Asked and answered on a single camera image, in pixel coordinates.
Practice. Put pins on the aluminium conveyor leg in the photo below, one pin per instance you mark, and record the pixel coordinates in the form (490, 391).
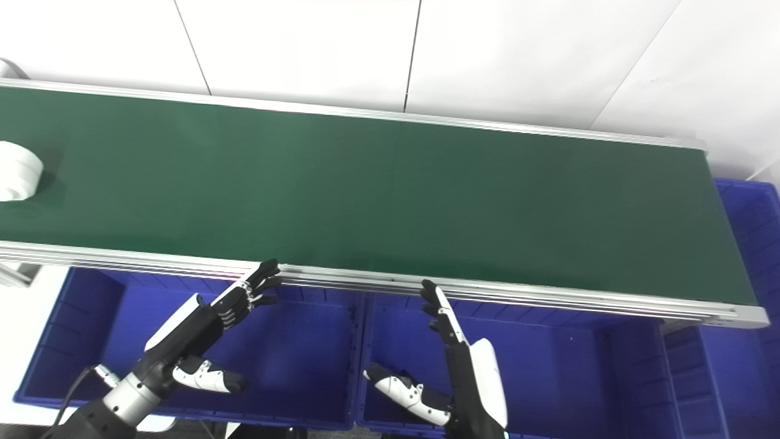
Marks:
(12, 275)

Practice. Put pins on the white cylindrical plastic part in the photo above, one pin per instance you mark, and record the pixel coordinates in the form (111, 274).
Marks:
(17, 171)

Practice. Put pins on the blue plastic bin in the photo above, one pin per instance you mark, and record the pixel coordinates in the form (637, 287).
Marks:
(740, 366)
(548, 372)
(298, 360)

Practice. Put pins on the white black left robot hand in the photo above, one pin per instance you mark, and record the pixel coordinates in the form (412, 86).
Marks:
(189, 326)

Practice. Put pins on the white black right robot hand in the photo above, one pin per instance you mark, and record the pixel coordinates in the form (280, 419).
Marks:
(472, 378)

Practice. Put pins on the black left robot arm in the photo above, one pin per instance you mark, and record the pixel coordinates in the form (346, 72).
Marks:
(116, 405)

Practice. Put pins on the green conveyor belt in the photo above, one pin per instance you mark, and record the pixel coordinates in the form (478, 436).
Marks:
(499, 299)
(378, 195)

